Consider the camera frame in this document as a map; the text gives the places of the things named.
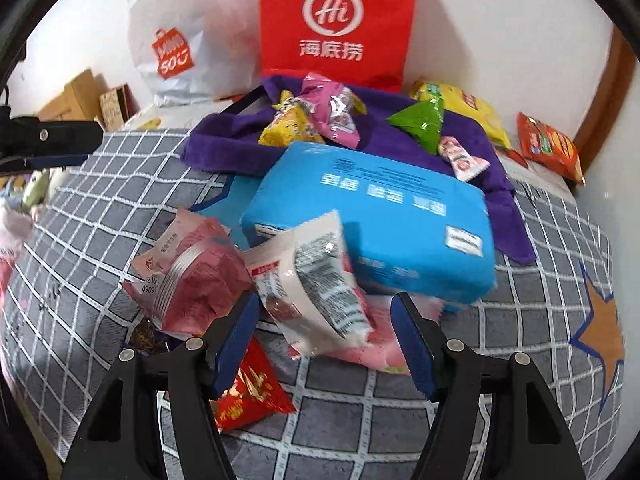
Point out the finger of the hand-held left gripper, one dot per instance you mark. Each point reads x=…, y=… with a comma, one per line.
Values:
x=50, y=136
x=40, y=164

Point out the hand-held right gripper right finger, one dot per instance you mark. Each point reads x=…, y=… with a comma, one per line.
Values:
x=412, y=350

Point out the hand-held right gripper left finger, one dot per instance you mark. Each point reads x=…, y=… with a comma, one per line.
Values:
x=235, y=350

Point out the red snack packet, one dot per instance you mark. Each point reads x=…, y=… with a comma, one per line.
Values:
x=255, y=390

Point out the long pink-red snack packet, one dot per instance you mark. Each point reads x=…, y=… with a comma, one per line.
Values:
x=195, y=280

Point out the white barcode snack packet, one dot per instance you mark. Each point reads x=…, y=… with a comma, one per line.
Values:
x=300, y=285

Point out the purple fabric bin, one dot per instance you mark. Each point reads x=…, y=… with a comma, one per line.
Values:
x=225, y=135

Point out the small white-red snack packet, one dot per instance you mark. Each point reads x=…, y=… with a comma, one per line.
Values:
x=465, y=160

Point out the green snack packet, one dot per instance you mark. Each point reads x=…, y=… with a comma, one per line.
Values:
x=420, y=122

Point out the yellow snack packet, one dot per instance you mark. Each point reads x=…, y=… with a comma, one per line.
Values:
x=290, y=127

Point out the pink candy packet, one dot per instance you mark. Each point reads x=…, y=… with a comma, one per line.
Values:
x=335, y=110

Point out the flat pink snack packet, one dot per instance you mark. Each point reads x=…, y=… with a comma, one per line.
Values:
x=385, y=355

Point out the patterned brown box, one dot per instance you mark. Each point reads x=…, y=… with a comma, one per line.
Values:
x=117, y=105

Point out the dark brown snack packet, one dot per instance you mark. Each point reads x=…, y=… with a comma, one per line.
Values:
x=150, y=337

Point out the pink floral bedding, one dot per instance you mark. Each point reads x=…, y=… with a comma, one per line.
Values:
x=12, y=250

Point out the grey checked cloth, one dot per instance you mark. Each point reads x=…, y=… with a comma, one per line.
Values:
x=525, y=310

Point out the blue tissue pack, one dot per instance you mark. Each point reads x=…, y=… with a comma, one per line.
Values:
x=375, y=210

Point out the white plastic bag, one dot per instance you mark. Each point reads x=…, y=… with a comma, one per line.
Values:
x=210, y=35

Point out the orange chip bag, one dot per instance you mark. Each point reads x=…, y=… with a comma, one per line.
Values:
x=550, y=147

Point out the yellow chip bag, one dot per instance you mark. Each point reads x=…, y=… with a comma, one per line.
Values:
x=480, y=110

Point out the brown wooden door frame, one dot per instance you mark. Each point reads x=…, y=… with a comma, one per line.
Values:
x=610, y=100

